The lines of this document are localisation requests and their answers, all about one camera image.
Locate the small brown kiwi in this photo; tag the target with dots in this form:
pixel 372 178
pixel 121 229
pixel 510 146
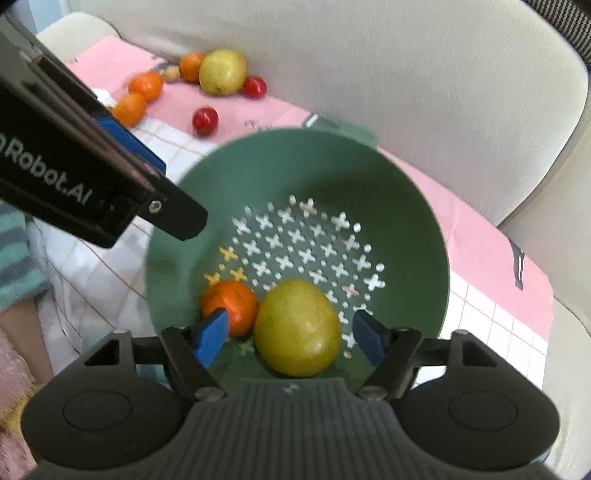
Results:
pixel 172 74

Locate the person's left forearm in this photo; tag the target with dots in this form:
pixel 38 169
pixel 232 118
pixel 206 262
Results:
pixel 25 350

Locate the red cherry tomato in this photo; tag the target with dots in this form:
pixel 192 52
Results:
pixel 255 86
pixel 205 120

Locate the pink checkered printed cloth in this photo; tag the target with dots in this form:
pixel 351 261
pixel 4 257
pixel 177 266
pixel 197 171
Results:
pixel 461 221

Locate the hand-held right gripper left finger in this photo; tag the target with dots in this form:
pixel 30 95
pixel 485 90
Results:
pixel 210 334

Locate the orange tangerine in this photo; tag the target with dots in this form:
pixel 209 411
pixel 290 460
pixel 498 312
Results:
pixel 147 86
pixel 130 110
pixel 190 67
pixel 235 300

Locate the teal striped fuzzy cloth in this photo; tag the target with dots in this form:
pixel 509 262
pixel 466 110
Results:
pixel 16 258

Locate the beige sofa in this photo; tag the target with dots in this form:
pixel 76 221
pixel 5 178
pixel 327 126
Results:
pixel 415 69

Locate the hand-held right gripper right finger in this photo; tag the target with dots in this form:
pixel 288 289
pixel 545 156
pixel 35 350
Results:
pixel 369 337

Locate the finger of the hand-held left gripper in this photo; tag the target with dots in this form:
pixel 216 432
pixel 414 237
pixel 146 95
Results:
pixel 131 141
pixel 178 214

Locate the yellow-green pear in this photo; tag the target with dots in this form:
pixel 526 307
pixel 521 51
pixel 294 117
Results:
pixel 295 327
pixel 223 71

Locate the green plastic colander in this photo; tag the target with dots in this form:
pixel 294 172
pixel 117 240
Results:
pixel 300 175

